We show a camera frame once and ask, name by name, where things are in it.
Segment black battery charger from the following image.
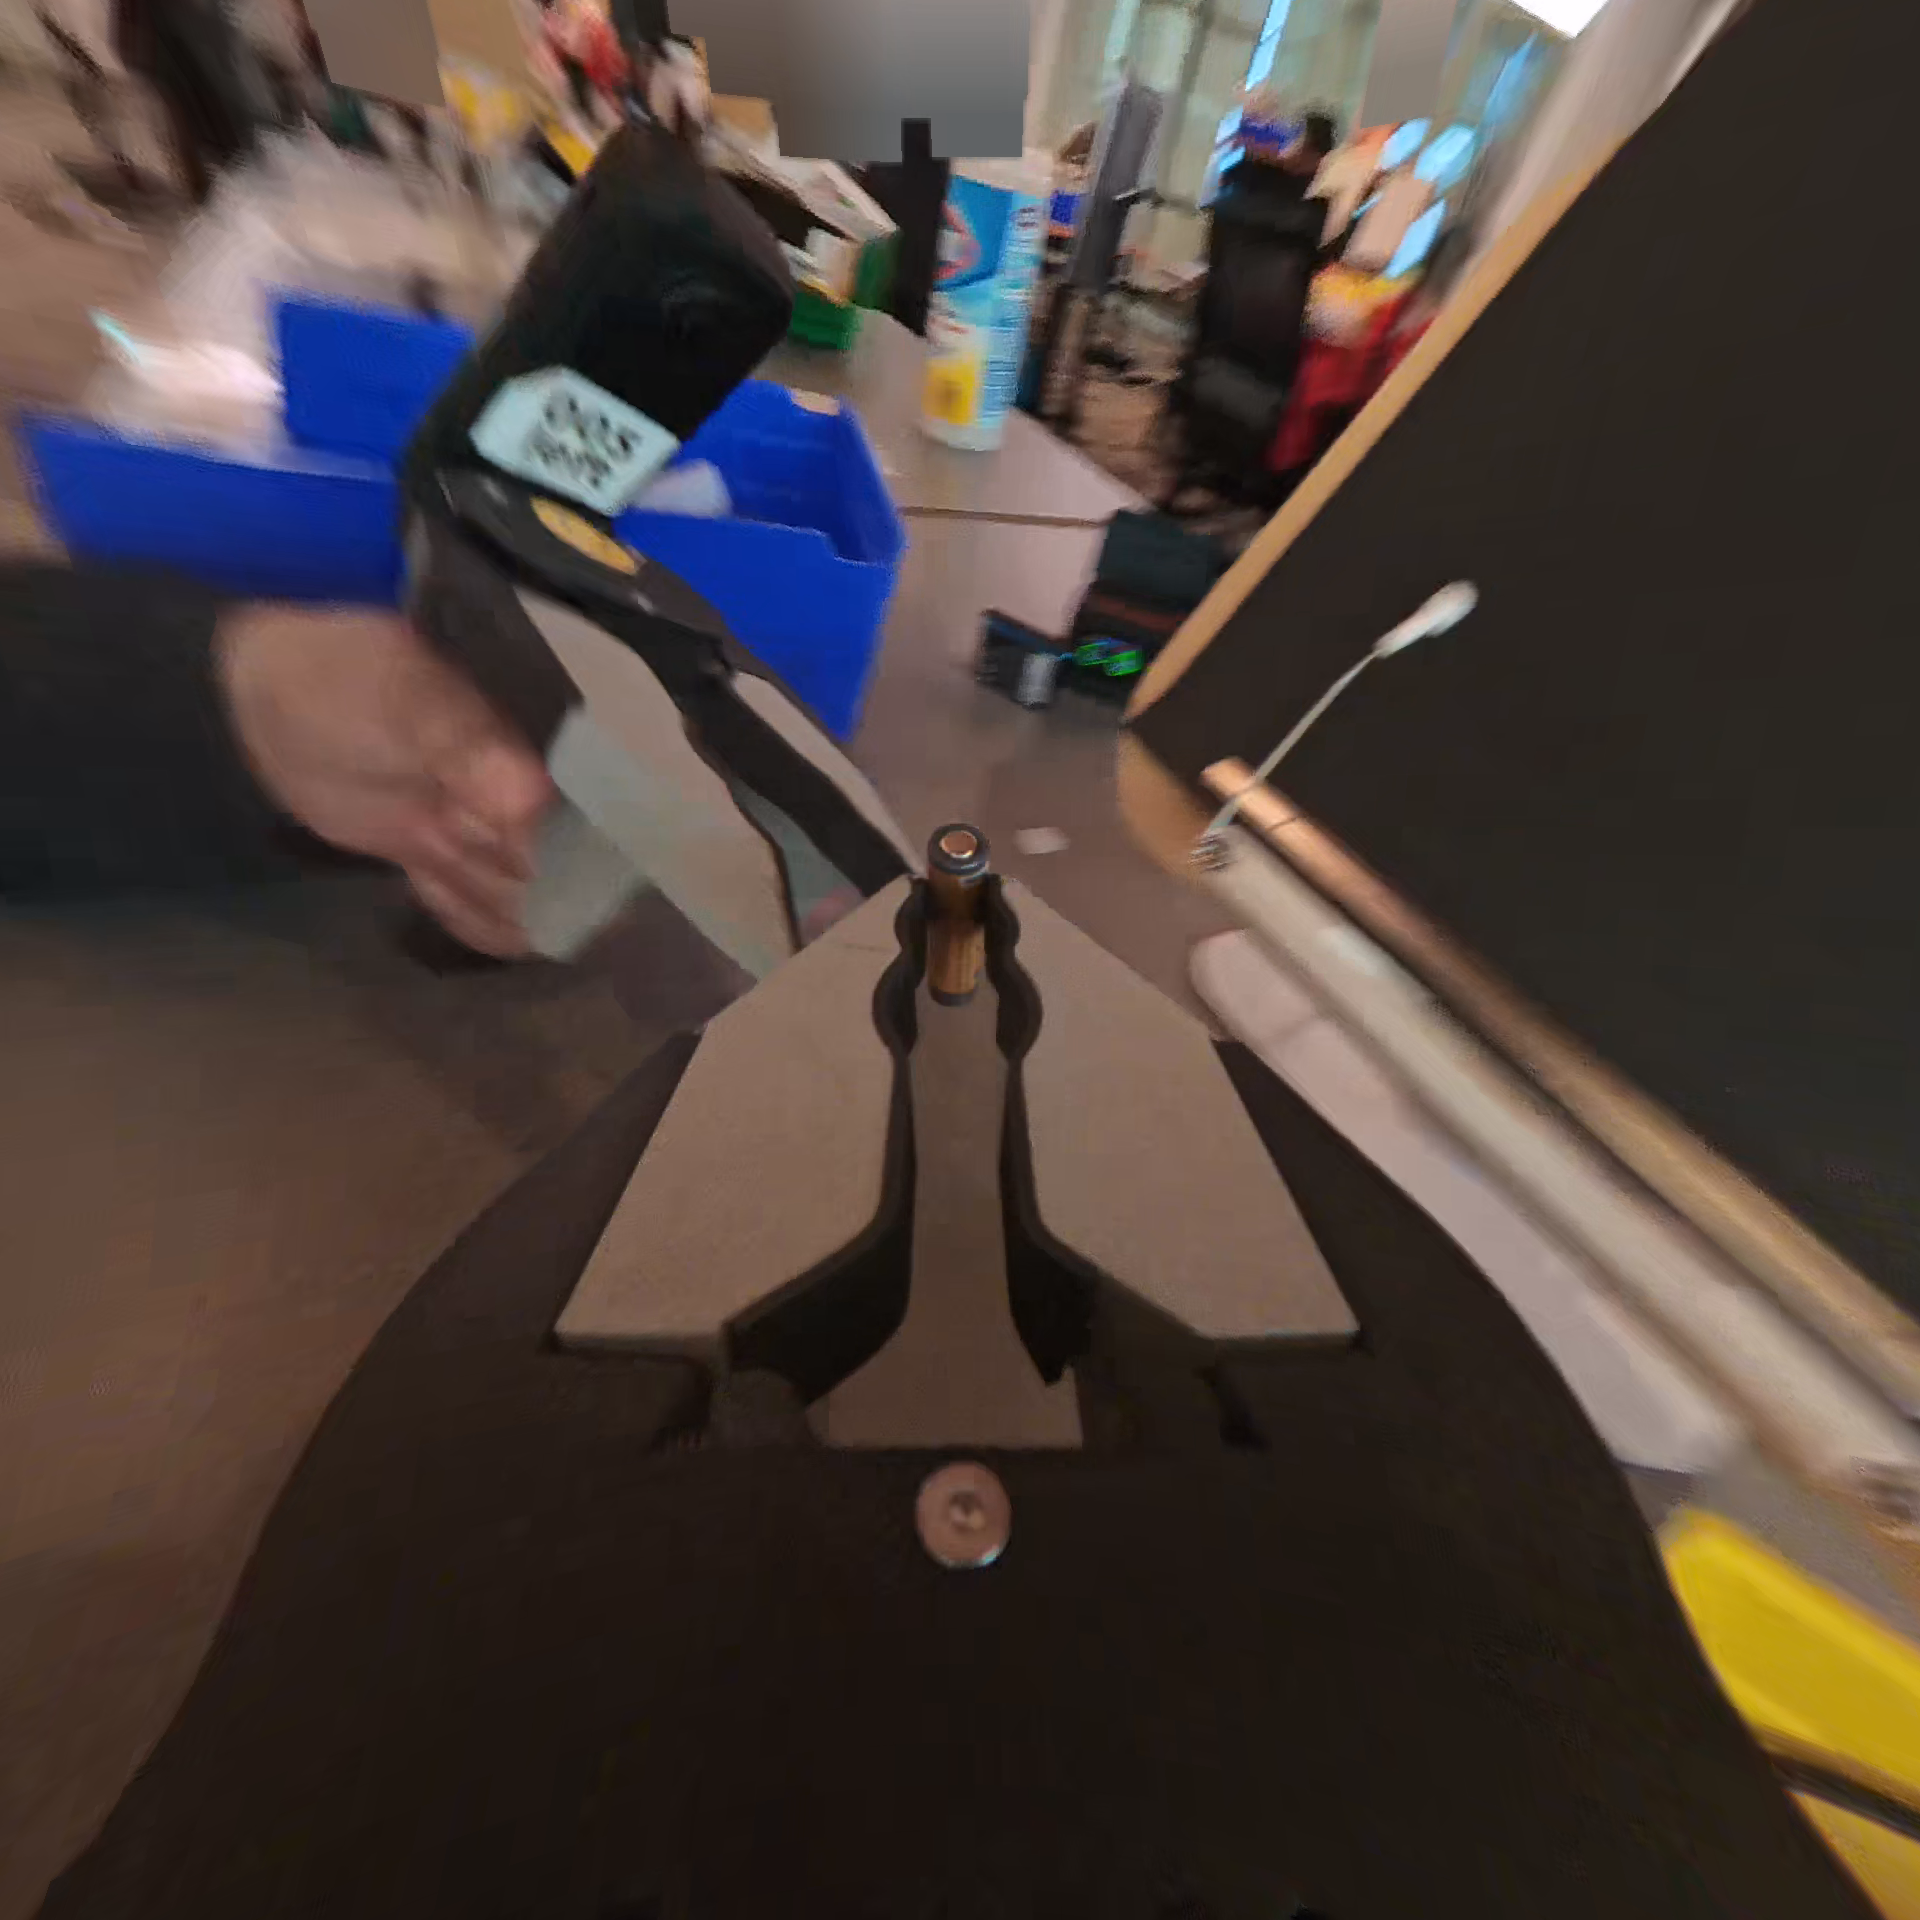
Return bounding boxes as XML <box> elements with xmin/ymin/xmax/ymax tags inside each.
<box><xmin>1067</xmin><ymin>510</ymin><xmax>1232</xmax><ymax>696</ymax></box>

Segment gold cylindrical battery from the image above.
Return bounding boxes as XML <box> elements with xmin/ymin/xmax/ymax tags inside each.
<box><xmin>921</xmin><ymin>824</ymin><xmax>995</xmax><ymax>1008</ymax></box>

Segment white disinfecting wipes canister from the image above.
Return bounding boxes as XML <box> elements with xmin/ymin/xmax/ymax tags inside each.
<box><xmin>918</xmin><ymin>159</ymin><xmax>1056</xmax><ymax>455</ymax></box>

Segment green plastic bin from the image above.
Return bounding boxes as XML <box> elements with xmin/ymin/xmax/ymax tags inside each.
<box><xmin>786</xmin><ymin>225</ymin><xmax>902</xmax><ymax>355</ymax></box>

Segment black office chair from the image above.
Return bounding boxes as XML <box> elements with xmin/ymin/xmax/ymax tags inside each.
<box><xmin>1171</xmin><ymin>194</ymin><xmax>1328</xmax><ymax>497</ymax></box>

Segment blue plastic bin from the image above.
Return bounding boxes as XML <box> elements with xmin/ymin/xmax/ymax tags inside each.
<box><xmin>17</xmin><ymin>292</ymin><xmax>910</xmax><ymax>746</ymax></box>

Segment yellow plastic bin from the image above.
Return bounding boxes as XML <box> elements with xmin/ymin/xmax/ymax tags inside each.
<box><xmin>1662</xmin><ymin>1504</ymin><xmax>1920</xmax><ymax>1920</ymax></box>

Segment white tipped wire clip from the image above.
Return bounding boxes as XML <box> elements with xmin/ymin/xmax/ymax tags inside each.
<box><xmin>1192</xmin><ymin>584</ymin><xmax>1478</xmax><ymax>875</ymax></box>

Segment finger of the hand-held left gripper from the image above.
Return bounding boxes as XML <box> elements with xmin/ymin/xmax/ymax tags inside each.
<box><xmin>691</xmin><ymin>657</ymin><xmax>923</xmax><ymax>945</ymax></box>
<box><xmin>526</xmin><ymin>592</ymin><xmax>801</xmax><ymax>982</ymax></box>

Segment person's left hand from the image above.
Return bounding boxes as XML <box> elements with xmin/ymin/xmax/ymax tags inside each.
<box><xmin>217</xmin><ymin>600</ymin><xmax>560</xmax><ymax>962</ymax></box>

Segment black display board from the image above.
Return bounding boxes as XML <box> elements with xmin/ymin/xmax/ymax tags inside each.
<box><xmin>1117</xmin><ymin>0</ymin><xmax>1920</xmax><ymax>1291</ymax></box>

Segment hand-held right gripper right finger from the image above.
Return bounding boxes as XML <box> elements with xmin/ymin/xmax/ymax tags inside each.
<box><xmin>990</xmin><ymin>881</ymin><xmax>1360</xmax><ymax>1385</ymax></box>

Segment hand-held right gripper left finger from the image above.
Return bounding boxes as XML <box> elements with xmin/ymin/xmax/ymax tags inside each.
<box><xmin>552</xmin><ymin>881</ymin><xmax>921</xmax><ymax>1408</ymax></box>

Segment small black box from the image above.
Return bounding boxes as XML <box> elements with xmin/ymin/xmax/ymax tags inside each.
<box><xmin>977</xmin><ymin>608</ymin><xmax>1070</xmax><ymax>711</ymax></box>

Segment person's left forearm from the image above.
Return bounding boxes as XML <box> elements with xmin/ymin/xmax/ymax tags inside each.
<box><xmin>0</xmin><ymin>559</ymin><xmax>288</xmax><ymax>910</ymax></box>

